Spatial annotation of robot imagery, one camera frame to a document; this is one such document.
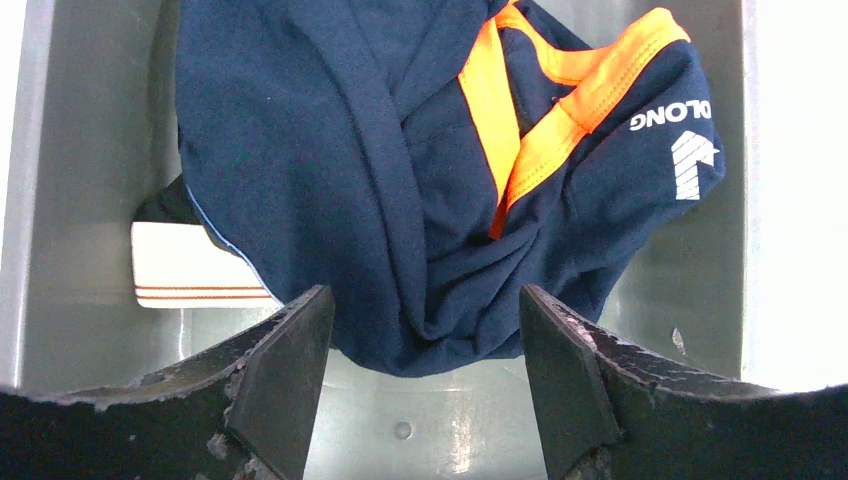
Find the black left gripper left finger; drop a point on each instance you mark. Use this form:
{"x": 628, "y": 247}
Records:
{"x": 244, "y": 408}

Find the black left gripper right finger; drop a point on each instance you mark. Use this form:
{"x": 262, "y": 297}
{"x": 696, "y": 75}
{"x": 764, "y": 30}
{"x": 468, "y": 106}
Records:
{"x": 609, "y": 409}

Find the navy orange underwear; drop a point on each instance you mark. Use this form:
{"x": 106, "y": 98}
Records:
{"x": 428, "y": 159}

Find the black underwear white waistband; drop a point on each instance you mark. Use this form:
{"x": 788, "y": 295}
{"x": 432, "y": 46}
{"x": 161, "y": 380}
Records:
{"x": 178, "y": 264}

